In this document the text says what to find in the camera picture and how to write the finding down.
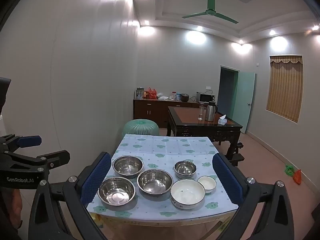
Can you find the tall drinking glass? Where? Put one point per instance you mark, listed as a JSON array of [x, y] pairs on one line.
[[201, 110]]

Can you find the steel thermos jug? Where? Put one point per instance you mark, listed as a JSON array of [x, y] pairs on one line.
[[211, 111]]

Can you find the dark wooden sideboard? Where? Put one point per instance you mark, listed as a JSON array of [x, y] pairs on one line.
[[157, 110]]

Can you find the bamboo window blind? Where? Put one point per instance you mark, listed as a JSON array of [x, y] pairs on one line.
[[286, 86]]

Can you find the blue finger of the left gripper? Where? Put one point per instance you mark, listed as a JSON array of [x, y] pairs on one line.
[[29, 141], [52, 160]]

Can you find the orange plastic bag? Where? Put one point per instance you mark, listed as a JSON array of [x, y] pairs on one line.
[[151, 93]]

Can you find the green door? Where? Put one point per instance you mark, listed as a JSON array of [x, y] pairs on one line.
[[243, 99]]

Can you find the green toy on floor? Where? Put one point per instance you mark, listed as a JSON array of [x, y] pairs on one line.
[[289, 170]]

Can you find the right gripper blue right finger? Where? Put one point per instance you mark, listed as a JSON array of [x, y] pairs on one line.
[[242, 191]]

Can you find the cloud pattern tablecloth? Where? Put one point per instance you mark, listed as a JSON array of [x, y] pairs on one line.
[[164, 153]]

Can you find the black rice cooker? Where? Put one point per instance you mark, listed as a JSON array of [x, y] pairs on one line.
[[184, 97]]

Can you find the green plastic stool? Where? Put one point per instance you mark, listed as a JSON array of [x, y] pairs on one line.
[[141, 127]]

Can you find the microwave oven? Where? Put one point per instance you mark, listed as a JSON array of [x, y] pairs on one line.
[[204, 98]]

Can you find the large white enamel bowl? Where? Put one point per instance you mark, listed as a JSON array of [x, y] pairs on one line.
[[186, 194]]

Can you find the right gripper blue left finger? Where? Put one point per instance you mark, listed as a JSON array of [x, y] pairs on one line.
[[80, 190]]

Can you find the dark wooden table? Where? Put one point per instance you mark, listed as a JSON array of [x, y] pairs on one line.
[[184, 122]]

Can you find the white tissue box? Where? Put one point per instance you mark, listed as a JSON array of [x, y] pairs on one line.
[[222, 120]]

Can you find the orange toy on floor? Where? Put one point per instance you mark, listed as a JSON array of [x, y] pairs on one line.
[[297, 177]]

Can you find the small white enamel bowl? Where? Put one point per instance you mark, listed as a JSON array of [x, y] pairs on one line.
[[208, 183]]

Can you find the small steel bowl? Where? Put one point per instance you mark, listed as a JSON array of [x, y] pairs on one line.
[[185, 169]]

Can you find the green ceiling fan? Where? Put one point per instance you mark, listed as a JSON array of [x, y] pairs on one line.
[[210, 11]]

